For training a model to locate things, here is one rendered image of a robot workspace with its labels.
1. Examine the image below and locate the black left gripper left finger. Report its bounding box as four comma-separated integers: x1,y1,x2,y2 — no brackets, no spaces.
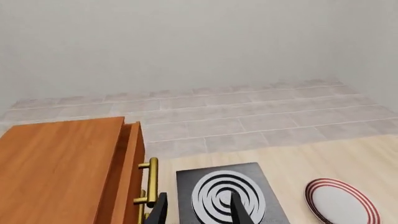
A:
144,192,169,224

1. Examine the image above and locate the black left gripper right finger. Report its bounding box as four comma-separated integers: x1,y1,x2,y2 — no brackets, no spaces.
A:
229,190,254,224

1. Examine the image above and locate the flat black stove plate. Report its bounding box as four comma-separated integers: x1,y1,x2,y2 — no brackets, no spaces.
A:
175,161,292,224

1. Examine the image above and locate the wooden cabinet drawer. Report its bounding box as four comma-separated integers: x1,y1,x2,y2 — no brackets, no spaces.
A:
93,121,146,224

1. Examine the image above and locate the white plate with red rings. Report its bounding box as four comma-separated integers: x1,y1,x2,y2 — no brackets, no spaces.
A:
303,177,381,224

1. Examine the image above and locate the wooden cabinet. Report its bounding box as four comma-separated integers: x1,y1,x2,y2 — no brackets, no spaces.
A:
0,116,127,224

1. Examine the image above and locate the brass drawer handle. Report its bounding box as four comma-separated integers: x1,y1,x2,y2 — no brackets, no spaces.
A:
132,157,160,209
139,189,150,222

